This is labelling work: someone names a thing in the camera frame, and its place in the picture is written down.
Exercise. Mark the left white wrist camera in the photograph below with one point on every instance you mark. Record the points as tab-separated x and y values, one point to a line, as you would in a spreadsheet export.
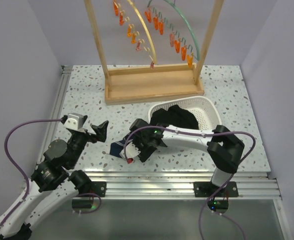
71	122

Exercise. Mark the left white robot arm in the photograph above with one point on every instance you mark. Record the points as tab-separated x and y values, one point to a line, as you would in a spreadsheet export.
54	180

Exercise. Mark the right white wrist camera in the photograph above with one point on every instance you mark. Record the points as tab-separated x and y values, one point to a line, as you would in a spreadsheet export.
130	153

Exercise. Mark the white perforated plastic basket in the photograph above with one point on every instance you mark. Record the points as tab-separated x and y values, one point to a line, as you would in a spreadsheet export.
201	107

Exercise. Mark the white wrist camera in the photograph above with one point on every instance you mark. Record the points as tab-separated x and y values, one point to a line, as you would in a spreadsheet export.
71	122
130	153

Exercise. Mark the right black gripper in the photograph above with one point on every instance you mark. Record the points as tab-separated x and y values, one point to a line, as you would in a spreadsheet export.
145	153

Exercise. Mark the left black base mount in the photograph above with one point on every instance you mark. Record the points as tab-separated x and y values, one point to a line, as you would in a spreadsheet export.
90	201

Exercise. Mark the aluminium rail frame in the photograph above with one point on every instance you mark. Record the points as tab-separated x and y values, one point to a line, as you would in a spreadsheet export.
170	173

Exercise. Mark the green clip hanger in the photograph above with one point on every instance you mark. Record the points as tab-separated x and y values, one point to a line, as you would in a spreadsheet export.
184	25

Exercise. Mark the black underwear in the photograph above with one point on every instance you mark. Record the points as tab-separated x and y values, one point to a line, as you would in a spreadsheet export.
182	118

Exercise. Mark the black sock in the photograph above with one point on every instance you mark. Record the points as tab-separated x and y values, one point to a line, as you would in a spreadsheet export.
162	116

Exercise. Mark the navy blue underwear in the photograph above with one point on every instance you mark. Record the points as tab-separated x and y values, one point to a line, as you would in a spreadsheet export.
117	147

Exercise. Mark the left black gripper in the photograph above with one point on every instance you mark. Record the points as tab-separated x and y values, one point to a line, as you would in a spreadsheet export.
101	130

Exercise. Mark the yellow clip hanger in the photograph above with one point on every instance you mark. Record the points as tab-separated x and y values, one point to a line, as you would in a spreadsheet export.
141	27

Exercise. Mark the wooden drying rack frame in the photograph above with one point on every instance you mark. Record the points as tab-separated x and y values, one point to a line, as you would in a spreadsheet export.
154	82

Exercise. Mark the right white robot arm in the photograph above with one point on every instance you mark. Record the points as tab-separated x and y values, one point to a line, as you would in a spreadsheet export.
224	148

